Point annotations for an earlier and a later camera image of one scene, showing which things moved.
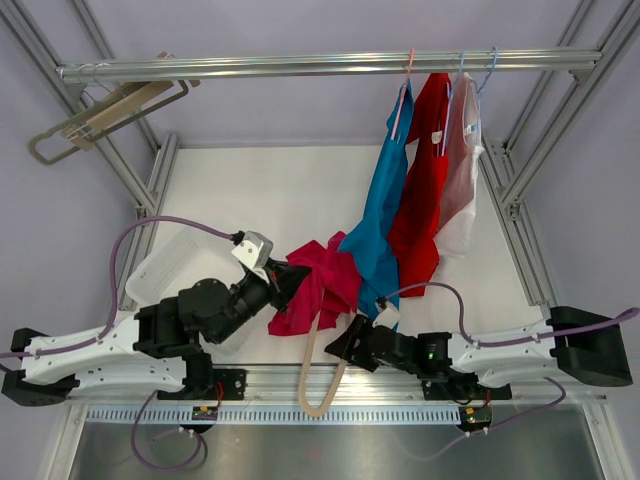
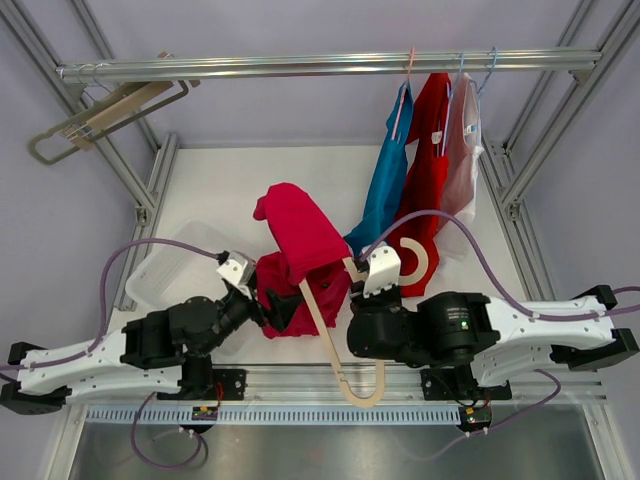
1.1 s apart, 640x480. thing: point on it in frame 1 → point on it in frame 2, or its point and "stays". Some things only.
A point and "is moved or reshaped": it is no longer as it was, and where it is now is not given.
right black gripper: x=343 y=345 → x=361 y=304
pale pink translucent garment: x=463 y=157 stays
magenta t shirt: x=331 y=288 is moved or reshaped
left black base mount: x=227 y=384 stays
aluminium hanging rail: x=231 y=67 stays
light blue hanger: x=462 y=57 stays
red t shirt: x=414 y=235 stays
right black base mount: x=462 y=389 stays
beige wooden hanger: x=302 y=392 → x=354 y=395
